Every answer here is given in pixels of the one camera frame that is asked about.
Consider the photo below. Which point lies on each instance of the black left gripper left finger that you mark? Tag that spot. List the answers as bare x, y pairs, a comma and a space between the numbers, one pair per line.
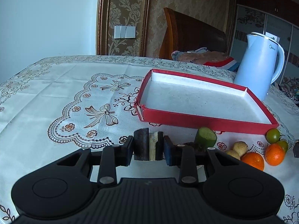
112, 157

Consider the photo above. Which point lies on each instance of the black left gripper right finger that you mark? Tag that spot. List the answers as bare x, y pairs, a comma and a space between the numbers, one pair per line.
182, 156

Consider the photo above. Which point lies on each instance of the dark sugarcane piece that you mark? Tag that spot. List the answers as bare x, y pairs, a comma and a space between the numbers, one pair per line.
148, 146

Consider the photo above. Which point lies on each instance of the green cucumber piece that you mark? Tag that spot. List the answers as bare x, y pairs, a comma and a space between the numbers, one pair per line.
205, 137

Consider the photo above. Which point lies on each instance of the small tan potato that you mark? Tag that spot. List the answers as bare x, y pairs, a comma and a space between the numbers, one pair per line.
233, 154
240, 148

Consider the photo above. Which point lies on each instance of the orange tangerine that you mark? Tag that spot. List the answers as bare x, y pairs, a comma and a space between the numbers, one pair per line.
274, 154
254, 159

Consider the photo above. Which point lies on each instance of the green tomato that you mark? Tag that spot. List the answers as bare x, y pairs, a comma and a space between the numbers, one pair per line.
283, 144
273, 136

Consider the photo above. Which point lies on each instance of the dark water chestnut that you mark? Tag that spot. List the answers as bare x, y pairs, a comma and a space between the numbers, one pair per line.
296, 149

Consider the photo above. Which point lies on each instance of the red shallow box tray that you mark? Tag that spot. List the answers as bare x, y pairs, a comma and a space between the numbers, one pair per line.
193, 101

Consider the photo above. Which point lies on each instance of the patterned pillow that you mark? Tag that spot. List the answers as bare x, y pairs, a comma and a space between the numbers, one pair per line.
202, 56

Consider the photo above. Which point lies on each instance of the white electric kettle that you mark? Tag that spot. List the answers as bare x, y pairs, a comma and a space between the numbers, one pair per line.
261, 65

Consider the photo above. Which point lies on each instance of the glass sliding wardrobe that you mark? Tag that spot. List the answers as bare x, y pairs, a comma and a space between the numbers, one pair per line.
250, 20

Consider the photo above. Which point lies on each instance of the white wall switch panel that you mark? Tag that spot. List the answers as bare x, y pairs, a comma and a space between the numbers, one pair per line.
124, 32

